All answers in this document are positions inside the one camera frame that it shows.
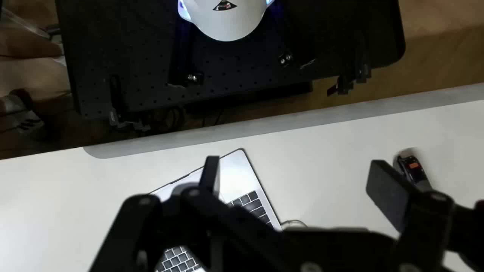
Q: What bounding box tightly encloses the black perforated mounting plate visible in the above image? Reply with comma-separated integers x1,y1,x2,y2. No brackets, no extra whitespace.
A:
53,0,408,122

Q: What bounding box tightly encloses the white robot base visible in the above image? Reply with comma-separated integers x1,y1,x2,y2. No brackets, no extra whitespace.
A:
175,0,277,43

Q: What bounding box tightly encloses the silver laptop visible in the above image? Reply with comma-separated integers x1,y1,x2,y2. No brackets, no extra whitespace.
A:
148,146,284,272

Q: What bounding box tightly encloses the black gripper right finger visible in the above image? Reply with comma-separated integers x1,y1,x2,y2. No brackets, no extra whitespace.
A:
364,158,484,272

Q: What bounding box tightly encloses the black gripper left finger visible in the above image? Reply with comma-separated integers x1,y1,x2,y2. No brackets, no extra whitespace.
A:
89,154,284,272

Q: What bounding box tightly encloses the thin white charger cable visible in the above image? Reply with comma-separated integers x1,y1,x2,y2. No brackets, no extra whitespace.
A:
278,217,310,231

